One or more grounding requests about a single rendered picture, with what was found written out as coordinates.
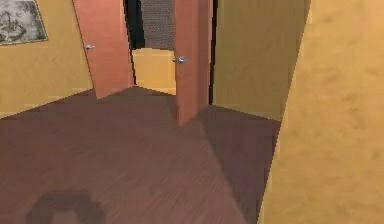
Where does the reddish brown room door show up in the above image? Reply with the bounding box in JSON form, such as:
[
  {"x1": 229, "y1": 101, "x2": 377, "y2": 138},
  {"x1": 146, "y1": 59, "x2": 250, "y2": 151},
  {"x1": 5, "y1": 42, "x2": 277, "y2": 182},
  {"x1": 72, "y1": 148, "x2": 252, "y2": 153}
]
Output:
[
  {"x1": 72, "y1": 0, "x2": 136, "y2": 100},
  {"x1": 172, "y1": 0, "x2": 214, "y2": 128}
]

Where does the grey framed wall picture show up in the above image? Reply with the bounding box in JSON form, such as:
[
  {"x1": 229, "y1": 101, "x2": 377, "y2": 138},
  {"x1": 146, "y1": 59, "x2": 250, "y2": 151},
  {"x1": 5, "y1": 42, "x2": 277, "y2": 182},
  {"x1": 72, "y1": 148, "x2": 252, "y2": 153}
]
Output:
[{"x1": 0, "y1": 0, "x2": 49, "y2": 47}]

